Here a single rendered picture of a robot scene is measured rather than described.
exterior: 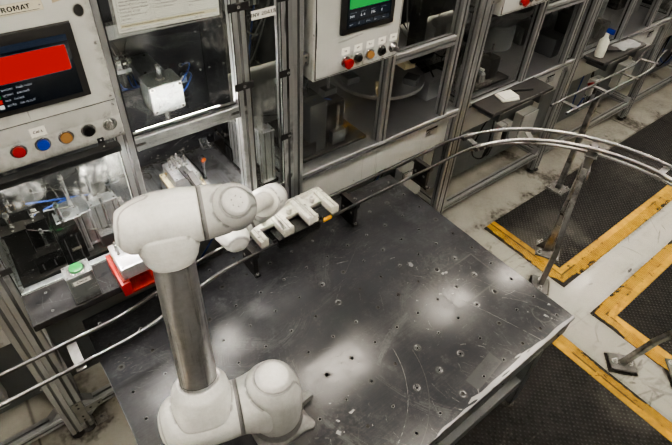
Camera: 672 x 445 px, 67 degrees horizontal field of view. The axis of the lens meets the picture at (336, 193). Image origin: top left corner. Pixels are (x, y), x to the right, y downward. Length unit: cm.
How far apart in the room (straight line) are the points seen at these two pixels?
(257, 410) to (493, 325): 95
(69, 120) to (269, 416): 98
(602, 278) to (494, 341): 153
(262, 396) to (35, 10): 112
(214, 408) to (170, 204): 58
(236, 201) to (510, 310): 128
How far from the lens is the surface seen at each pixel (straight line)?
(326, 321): 192
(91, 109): 158
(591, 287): 332
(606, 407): 286
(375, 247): 217
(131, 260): 174
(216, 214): 115
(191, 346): 137
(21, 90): 149
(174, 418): 152
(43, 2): 145
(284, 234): 194
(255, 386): 148
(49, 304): 186
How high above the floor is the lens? 225
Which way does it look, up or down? 41 degrees down
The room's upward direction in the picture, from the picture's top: 4 degrees clockwise
